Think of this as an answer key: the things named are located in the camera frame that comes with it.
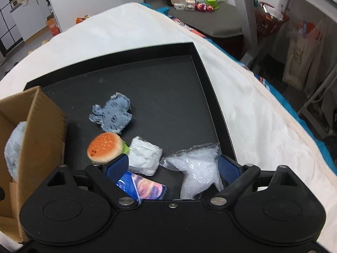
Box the grey metal table leg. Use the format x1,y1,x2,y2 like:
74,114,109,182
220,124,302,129
228,0,261,67

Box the white cabinet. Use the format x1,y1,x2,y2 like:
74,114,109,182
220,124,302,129
10,0,63,42

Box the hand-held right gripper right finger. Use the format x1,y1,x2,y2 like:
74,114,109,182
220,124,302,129
210,155,296,206

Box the grey fluffy plush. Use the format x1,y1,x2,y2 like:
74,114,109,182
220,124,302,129
4,121,28,183

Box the white packet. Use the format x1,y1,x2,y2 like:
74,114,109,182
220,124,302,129
128,136,163,176

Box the orange basket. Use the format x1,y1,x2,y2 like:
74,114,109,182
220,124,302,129
254,2,289,38

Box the orange box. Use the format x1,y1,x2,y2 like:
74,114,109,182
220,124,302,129
46,15,62,37

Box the clear plastic bag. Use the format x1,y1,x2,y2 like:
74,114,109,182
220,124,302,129
159,142,225,200

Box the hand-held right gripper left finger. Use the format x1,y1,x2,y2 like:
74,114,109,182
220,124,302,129
46,154,140,206

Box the grey bench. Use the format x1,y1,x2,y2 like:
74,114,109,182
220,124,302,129
168,3,244,39

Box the cardboard box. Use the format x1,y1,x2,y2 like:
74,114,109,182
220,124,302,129
0,86,67,245

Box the black tray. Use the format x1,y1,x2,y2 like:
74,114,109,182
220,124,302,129
25,42,239,201

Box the hamburger plush toy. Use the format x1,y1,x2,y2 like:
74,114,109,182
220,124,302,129
87,132,130,164

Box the beige tote bag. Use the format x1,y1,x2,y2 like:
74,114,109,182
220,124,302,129
282,21,325,92

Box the blue snack packet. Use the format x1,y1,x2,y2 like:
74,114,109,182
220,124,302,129
116,170,167,205

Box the red round toys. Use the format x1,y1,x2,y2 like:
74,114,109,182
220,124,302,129
195,3,214,13

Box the blue-grey cloth toy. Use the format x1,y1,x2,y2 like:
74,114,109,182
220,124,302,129
89,92,131,135

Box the black grid door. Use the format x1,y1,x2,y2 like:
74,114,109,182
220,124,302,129
0,0,26,56

